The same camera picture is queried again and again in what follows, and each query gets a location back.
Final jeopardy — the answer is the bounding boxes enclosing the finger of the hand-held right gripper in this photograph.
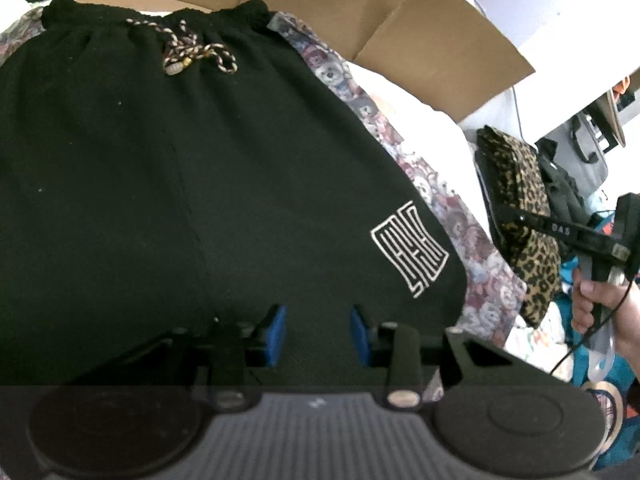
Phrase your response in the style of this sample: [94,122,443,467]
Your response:
[494,204,551,244]

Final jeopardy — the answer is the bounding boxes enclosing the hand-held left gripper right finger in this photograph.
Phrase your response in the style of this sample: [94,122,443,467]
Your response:
[349,304,551,409]

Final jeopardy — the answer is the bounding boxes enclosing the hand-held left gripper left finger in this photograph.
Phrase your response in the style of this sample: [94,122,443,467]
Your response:
[95,304,288,411]

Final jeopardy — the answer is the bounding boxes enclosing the black shorts with bear print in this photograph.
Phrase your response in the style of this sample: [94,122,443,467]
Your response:
[0,0,528,401]

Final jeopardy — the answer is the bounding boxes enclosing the person's right hand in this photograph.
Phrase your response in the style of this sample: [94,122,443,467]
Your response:
[570,280,640,361]

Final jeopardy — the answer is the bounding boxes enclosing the leopard print cloth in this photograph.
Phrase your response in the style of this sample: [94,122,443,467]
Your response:
[475,126,563,328]

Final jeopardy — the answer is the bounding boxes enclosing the black bag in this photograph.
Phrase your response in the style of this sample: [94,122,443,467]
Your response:
[535,137,601,226]

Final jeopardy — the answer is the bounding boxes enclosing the grey suitcase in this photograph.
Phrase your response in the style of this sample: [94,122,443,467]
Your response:
[565,112,611,196]

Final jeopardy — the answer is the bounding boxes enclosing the white crumpled cloth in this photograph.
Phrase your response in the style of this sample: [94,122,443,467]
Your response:
[505,305,576,381]

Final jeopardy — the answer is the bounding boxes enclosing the tan board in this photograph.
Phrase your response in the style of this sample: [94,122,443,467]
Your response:
[597,87,628,148]

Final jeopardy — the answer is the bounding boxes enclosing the teal printed garment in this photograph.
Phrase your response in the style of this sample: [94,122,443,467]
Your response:
[557,210,640,471]

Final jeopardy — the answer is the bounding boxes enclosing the folded cardboard sheet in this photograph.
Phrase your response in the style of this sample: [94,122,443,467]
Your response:
[55,0,537,123]

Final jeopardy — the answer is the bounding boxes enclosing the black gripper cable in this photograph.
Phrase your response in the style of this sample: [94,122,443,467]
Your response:
[550,255,640,376]

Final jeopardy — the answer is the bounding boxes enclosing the white cable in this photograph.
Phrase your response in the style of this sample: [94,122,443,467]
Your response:
[511,86,525,142]

